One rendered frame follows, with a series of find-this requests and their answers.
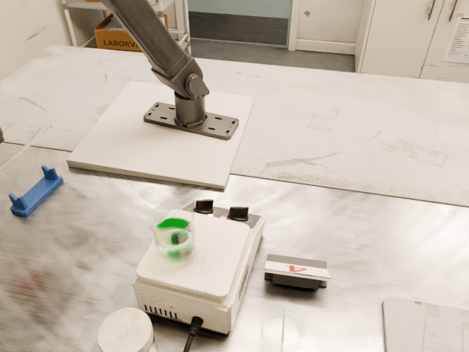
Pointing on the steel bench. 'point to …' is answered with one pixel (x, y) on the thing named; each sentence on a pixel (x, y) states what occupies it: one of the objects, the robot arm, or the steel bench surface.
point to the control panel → (233, 220)
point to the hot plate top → (202, 259)
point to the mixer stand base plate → (423, 327)
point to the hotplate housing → (165, 299)
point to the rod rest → (35, 193)
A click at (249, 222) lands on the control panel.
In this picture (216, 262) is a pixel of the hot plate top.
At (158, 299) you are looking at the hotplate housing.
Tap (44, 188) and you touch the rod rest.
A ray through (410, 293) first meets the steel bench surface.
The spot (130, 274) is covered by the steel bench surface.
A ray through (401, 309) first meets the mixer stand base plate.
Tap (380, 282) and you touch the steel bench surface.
